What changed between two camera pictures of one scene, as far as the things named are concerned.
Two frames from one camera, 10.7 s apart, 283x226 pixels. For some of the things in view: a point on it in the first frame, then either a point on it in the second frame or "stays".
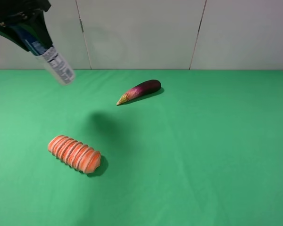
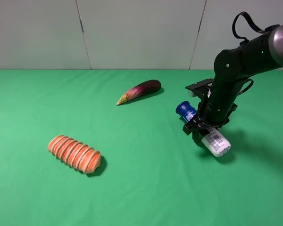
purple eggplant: (142, 89) stays
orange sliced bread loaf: (81, 156) stays
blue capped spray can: (48, 57) → (217, 144)
